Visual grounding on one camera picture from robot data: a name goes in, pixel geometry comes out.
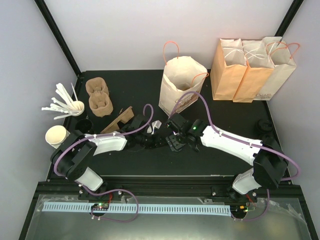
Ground printed Cream Bear paper bag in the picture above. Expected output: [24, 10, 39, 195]
[158, 55, 209, 116]

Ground black paper cup stack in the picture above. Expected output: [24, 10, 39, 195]
[74, 119, 95, 134]

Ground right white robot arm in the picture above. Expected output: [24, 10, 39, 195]
[165, 113, 288, 202]

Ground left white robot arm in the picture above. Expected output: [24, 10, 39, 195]
[50, 114, 166, 200]

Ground black coffee lid back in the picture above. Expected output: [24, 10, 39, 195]
[256, 119, 274, 133]

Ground black coffee lid middle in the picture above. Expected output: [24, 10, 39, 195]
[260, 134, 273, 142]

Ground back-left pulp cup carrier stack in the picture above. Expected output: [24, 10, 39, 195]
[85, 77, 113, 117]

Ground left orange paper bag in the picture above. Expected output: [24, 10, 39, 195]
[210, 38, 247, 101]

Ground orange paper bag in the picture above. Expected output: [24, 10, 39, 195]
[232, 40, 275, 103]
[210, 38, 247, 101]

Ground stack of white paper cups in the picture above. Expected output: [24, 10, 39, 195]
[45, 125, 70, 149]

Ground middle orange paper bag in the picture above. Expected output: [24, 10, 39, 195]
[232, 40, 275, 103]

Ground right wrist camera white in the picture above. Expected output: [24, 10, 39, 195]
[165, 118, 180, 133]

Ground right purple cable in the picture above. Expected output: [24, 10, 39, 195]
[167, 91, 301, 181]

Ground light blue cable duct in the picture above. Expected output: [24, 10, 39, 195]
[42, 202, 231, 217]

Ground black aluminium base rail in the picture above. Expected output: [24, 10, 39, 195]
[37, 174, 303, 203]

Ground white bag orange handles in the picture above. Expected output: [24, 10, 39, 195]
[254, 36, 300, 101]

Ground left black frame post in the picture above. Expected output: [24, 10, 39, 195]
[34, 0, 82, 77]

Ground black frame post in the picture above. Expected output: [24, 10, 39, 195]
[274, 0, 304, 37]
[34, 0, 82, 77]

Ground right black frame post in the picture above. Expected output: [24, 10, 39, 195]
[274, 0, 304, 37]

